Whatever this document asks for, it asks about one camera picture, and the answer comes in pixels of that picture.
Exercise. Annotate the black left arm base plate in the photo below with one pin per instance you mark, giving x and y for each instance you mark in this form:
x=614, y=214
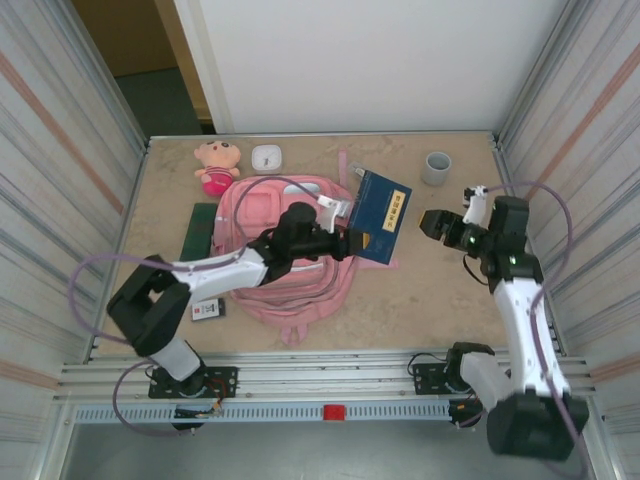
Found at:
x=225, y=375

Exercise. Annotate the dark blue book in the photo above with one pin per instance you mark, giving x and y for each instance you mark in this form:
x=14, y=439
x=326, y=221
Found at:
x=382, y=210

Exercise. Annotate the small black white card box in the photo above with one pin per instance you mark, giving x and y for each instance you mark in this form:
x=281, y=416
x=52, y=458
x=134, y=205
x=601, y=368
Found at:
x=207, y=310

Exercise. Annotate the wide aluminium base rail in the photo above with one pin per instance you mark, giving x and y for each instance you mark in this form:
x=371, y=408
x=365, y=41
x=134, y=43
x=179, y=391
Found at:
x=325, y=372

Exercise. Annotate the aluminium table edge rail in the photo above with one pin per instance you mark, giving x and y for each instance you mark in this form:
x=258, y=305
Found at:
x=325, y=135
x=517, y=225
x=132, y=210

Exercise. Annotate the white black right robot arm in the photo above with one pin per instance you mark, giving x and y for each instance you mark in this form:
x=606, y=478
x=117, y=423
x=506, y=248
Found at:
x=525, y=325

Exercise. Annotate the grey cup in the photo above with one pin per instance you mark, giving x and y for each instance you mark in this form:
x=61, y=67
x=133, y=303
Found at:
x=436, y=172

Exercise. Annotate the red button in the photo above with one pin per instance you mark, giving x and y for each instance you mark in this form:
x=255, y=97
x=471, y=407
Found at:
x=334, y=412

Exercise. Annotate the dark green notebook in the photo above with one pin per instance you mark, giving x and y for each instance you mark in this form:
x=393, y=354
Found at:
x=198, y=230

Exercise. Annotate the white square clock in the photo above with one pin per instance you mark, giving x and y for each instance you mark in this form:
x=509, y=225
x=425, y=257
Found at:
x=266, y=159

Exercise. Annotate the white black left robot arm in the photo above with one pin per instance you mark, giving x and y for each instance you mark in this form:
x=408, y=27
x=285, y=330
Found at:
x=220, y=270

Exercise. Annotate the translucent corrugated side panel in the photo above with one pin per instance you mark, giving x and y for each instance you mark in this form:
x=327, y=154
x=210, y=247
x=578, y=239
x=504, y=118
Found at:
x=50, y=150
x=590, y=125

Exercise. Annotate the pink student backpack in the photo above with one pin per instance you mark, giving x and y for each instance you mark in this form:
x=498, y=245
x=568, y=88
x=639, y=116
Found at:
x=300, y=300

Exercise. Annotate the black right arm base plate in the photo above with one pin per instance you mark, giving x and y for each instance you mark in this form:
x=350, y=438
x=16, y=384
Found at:
x=425, y=372

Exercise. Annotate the brown wooden door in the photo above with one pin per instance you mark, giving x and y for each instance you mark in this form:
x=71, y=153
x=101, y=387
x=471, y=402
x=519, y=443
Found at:
x=135, y=40

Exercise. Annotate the pink plush doll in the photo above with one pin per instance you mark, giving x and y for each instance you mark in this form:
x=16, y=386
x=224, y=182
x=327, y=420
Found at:
x=217, y=162

